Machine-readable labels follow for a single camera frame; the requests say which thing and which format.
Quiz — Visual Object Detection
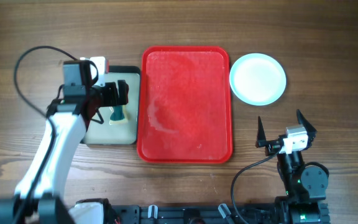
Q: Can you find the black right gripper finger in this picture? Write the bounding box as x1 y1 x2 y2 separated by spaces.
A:
256 116 267 144
296 109 317 146

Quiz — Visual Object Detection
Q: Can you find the yellow green sponge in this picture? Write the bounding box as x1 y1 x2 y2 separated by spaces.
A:
109 105 128 125

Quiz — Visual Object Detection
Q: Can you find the light blue plate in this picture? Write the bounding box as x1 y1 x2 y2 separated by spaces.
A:
229 53 287 106

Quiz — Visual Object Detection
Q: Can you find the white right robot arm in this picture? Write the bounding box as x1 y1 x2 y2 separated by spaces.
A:
255 110 331 224

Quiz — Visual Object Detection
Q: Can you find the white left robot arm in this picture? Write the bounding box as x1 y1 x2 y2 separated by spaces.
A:
0 57 129 223

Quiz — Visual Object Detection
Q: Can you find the red plastic tray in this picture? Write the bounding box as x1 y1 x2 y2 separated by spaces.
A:
137 46 233 164

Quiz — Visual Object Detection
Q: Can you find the black water basin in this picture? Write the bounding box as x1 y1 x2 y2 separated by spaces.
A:
83 65 140 145

